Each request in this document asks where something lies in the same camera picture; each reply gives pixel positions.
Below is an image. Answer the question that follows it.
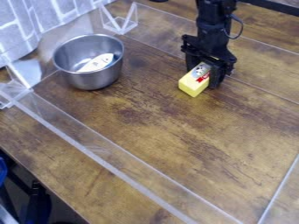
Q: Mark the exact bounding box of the clear acrylic barrier front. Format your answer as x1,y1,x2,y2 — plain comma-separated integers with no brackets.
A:
0,84,243,224

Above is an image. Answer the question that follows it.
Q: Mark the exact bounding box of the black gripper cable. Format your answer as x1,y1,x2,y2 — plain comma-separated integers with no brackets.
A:
225,12,246,40

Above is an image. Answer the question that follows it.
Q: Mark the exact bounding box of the stainless steel bowl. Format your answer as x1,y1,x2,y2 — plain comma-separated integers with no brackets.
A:
53,34,125,90

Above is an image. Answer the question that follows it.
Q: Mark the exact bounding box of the yellow butter block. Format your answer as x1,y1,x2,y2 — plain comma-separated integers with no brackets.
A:
179,62,211,97

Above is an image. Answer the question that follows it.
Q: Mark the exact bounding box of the white fish toy in bowl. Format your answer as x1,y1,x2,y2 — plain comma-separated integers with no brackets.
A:
79,53,114,72

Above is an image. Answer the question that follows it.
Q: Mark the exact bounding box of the clear acrylic triangular bracket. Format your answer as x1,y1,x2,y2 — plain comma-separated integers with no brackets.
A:
99,3,138,35

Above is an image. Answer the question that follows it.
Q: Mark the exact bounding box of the grey brick pattern cloth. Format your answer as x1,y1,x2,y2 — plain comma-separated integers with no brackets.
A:
0,0,117,68

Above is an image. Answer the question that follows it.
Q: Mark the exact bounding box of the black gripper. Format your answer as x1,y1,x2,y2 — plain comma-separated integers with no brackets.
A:
182,0,238,89

